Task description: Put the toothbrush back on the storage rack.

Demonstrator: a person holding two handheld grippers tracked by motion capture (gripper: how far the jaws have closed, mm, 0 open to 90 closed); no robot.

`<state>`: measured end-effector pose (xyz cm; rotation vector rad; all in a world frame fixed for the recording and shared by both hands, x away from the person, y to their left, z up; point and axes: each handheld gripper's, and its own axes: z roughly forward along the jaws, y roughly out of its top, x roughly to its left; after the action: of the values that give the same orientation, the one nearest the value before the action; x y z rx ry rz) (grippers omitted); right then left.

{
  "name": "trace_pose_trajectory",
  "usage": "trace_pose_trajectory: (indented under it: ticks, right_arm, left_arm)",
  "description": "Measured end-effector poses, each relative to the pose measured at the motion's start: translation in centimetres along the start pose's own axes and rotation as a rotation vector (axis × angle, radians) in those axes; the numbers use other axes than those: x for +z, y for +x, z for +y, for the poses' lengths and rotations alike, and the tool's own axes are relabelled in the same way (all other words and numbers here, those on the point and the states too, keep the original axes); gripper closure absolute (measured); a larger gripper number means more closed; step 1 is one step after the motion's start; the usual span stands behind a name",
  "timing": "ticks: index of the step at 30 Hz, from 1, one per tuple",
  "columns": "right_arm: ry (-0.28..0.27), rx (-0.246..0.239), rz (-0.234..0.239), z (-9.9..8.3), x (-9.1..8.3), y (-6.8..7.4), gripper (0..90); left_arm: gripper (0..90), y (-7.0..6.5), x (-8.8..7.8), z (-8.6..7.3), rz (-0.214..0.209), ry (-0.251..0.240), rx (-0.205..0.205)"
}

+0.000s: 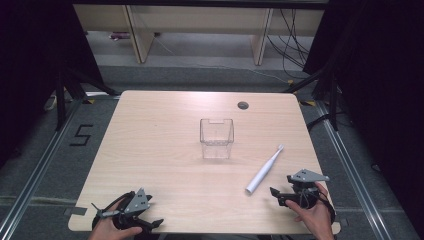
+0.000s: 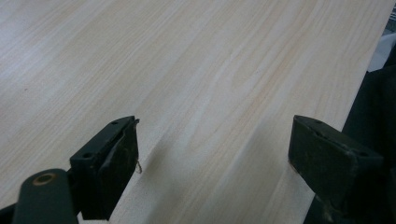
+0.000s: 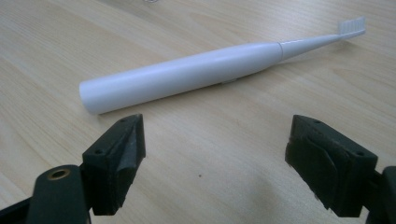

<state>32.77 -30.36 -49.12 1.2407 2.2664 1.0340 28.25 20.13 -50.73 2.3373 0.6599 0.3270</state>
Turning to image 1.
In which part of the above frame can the black gripper strap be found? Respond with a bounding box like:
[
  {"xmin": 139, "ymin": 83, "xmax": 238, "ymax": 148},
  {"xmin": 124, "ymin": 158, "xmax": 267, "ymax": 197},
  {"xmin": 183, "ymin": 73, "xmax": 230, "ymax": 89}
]
[
  {"xmin": 91, "ymin": 191, "xmax": 137, "ymax": 230},
  {"xmin": 316, "ymin": 190, "xmax": 337, "ymax": 226}
]

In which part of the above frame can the black curtain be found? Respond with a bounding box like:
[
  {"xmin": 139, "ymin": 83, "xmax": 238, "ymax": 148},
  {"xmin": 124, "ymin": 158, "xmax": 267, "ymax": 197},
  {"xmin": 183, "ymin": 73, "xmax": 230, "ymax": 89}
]
[
  {"xmin": 302, "ymin": 0, "xmax": 424, "ymax": 238},
  {"xmin": 0, "ymin": 0, "xmax": 105, "ymax": 168}
]

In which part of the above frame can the bundle of black cables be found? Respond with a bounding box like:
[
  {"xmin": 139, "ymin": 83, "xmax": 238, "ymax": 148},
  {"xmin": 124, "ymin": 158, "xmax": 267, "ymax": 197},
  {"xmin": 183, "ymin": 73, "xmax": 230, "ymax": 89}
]
[{"xmin": 265, "ymin": 7, "xmax": 312, "ymax": 80}]

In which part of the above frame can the white electric toothbrush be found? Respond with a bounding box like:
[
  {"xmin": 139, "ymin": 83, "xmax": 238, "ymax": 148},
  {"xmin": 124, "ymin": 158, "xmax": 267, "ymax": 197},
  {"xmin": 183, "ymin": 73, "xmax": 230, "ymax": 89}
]
[{"xmin": 245, "ymin": 143, "xmax": 285, "ymax": 195}]

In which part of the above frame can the metal floor rail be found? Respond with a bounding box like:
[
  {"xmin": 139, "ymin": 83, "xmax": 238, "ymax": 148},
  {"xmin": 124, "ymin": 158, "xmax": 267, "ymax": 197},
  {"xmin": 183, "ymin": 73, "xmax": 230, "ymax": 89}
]
[
  {"xmin": 314, "ymin": 99, "xmax": 393, "ymax": 240},
  {"xmin": 0, "ymin": 98, "xmax": 85, "ymax": 240}
]

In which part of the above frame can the black metal stand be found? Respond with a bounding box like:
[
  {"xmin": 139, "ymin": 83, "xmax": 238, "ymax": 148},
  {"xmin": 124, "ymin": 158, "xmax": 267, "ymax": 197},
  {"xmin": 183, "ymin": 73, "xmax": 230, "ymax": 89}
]
[
  {"xmin": 282, "ymin": 61, "xmax": 342, "ymax": 132},
  {"xmin": 53, "ymin": 65, "xmax": 121, "ymax": 132}
]

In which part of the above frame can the light wooden desk frame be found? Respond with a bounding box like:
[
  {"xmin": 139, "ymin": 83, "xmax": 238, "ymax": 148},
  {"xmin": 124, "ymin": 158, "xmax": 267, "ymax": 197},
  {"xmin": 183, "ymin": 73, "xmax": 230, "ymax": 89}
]
[{"xmin": 72, "ymin": 3, "xmax": 326, "ymax": 67}]

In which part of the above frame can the person's right hand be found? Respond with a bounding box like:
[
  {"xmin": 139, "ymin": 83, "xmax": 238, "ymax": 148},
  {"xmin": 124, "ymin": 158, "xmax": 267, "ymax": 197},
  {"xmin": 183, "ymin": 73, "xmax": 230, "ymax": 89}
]
[{"xmin": 285, "ymin": 181, "xmax": 335, "ymax": 240}]

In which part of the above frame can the clear plastic container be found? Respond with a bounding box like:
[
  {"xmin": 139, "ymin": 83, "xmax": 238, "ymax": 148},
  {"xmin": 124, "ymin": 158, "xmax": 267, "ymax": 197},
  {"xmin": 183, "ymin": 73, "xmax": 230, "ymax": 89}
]
[{"xmin": 199, "ymin": 117, "xmax": 235, "ymax": 160}]

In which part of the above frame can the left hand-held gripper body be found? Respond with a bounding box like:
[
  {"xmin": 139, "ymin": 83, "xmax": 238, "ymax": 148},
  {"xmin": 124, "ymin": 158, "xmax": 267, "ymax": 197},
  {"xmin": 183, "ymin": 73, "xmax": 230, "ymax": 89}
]
[{"xmin": 91, "ymin": 187, "xmax": 153, "ymax": 231}]

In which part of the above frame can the person's left hand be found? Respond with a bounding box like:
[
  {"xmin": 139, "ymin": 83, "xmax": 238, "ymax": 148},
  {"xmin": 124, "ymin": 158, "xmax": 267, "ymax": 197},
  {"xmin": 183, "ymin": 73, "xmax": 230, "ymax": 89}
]
[{"xmin": 87, "ymin": 209, "xmax": 144, "ymax": 240}]

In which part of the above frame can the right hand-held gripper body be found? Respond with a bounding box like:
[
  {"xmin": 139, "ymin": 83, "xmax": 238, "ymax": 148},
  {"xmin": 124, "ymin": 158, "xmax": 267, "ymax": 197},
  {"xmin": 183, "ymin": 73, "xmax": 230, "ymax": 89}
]
[{"xmin": 285, "ymin": 168, "xmax": 331, "ymax": 210}]

